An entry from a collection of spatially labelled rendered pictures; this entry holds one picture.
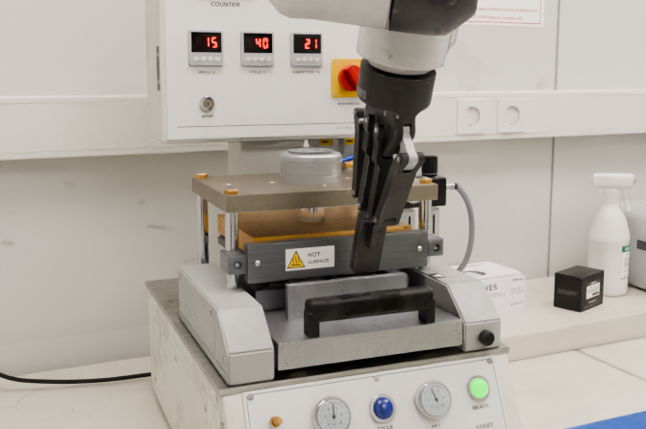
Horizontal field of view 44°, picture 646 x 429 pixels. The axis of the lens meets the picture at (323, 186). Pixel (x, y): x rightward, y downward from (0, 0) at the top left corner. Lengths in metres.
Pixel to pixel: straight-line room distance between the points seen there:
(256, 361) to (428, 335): 0.20
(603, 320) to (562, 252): 0.37
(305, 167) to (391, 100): 0.25
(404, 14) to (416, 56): 0.10
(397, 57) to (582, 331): 0.90
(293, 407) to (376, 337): 0.12
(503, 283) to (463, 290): 0.59
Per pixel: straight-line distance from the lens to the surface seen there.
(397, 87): 0.76
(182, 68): 1.10
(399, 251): 0.97
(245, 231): 0.96
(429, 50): 0.75
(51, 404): 1.32
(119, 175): 1.42
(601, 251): 1.72
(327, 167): 0.99
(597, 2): 1.92
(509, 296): 1.57
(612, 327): 1.60
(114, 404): 1.29
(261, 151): 1.16
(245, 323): 0.85
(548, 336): 1.50
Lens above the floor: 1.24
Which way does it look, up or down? 8 degrees down
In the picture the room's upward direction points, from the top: straight up
